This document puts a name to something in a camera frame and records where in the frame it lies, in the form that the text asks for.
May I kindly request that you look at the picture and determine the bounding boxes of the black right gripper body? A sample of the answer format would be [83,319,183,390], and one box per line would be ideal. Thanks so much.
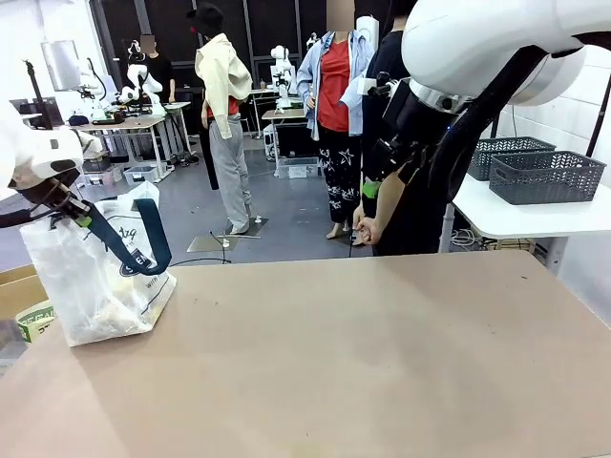
[380,79,430,150]

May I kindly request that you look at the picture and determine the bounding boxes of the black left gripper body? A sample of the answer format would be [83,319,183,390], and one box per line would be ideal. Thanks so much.
[13,168,81,217]

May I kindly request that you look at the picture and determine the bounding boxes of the clear shopping bag navy handles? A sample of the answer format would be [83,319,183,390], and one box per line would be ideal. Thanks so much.
[18,179,179,348]

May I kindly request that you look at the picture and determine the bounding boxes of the person's right forearm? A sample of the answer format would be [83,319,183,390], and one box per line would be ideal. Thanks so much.
[373,170,408,226]

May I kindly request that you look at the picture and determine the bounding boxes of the person's right hand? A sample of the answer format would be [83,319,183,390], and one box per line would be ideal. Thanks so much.
[352,216,386,247]

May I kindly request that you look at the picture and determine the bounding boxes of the dark storage crate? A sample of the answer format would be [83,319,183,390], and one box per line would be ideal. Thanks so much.
[81,151,113,174]

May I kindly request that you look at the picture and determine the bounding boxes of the person in black t-shirt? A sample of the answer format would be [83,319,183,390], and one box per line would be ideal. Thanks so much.
[359,0,455,258]

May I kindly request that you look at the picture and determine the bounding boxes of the clear plastic storage bin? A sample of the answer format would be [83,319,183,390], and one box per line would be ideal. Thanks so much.
[275,156,321,180]
[122,164,159,187]

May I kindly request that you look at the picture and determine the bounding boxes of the brown top background table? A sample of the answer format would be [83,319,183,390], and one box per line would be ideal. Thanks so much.
[68,113,169,183]

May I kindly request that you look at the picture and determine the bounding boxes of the brown cardboard box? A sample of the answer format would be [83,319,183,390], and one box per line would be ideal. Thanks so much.
[0,263,50,331]

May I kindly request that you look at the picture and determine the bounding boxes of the black tripod stand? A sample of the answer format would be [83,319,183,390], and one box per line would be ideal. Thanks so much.
[21,58,54,131]

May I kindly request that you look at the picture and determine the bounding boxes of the small background table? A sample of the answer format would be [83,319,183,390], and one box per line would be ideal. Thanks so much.
[261,108,307,144]

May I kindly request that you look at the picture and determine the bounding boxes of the green white carton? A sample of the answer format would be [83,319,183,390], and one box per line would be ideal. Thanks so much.
[14,300,62,344]

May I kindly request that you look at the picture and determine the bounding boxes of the white computer tower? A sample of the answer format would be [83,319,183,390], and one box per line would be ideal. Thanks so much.
[263,124,279,159]

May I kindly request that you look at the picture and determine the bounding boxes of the white side table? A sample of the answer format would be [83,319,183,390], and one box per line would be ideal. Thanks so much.
[437,173,611,255]

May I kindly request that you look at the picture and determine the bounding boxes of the silver reflective panel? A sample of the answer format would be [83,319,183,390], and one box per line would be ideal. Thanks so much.
[39,39,83,93]

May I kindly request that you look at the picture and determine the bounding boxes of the background person in black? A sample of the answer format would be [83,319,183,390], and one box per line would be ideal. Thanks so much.
[139,33,178,104]

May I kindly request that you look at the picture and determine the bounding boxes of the black slanted tripod leg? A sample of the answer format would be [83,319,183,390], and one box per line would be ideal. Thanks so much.
[585,78,611,159]

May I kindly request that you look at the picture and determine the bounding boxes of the black left arm cable sleeve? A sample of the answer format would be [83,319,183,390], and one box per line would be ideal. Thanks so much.
[0,179,64,230]

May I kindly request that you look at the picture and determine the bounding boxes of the black arm cable sleeve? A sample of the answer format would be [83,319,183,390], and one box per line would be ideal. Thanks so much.
[0,179,64,230]
[428,31,611,202]

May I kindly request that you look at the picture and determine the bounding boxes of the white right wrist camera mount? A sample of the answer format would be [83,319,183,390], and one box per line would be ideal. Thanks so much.
[356,71,400,99]

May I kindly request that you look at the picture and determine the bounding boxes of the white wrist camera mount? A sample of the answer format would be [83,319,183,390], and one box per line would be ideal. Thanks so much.
[356,71,400,99]
[75,130,102,155]

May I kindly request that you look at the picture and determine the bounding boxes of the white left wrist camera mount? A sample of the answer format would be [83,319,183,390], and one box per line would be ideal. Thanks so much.
[75,130,102,155]

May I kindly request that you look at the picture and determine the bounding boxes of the black right arm cable sleeve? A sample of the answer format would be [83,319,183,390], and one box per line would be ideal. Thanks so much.
[428,31,611,202]

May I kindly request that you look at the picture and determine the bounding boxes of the metal mannequin base plate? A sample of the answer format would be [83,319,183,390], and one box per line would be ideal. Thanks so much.
[187,216,269,254]

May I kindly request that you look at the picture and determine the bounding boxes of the black floor cable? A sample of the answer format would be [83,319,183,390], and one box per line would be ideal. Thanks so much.
[168,230,236,268]

